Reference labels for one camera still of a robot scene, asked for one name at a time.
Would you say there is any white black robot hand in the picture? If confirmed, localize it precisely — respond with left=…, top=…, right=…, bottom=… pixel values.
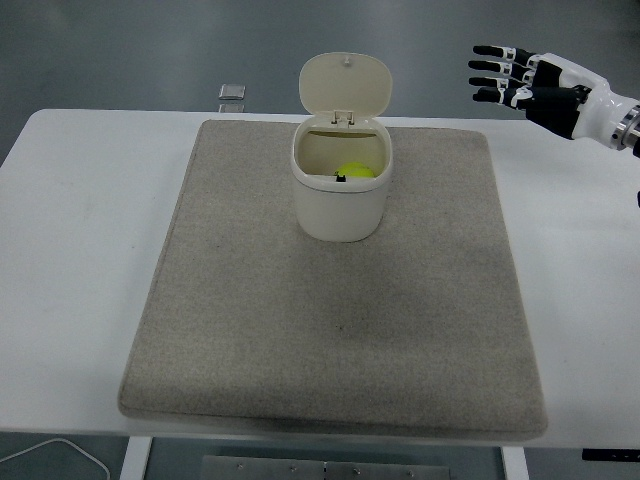
left=468, top=44, right=640, bottom=149

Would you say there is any yellow-green tennis ball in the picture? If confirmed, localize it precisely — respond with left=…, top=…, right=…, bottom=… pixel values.
left=335, top=161, right=376, bottom=180

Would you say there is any cream bin with hinged lid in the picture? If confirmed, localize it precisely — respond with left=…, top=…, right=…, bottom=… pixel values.
left=291, top=52, right=393, bottom=244

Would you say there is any beige fabric mat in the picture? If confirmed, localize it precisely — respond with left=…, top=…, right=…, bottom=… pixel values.
left=117, top=118, right=550, bottom=442

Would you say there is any black bar under table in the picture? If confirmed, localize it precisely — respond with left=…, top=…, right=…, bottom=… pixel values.
left=582, top=448, right=640, bottom=462

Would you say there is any white table leg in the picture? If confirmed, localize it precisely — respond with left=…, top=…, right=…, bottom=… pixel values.
left=120, top=436, right=154, bottom=480
left=499, top=443, right=529, bottom=480

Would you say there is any grey metal plate with screws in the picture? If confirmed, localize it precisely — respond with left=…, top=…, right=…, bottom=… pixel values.
left=201, top=455, right=451, bottom=480

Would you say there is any white cable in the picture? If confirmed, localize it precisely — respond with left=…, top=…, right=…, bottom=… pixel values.
left=0, top=438, right=110, bottom=480

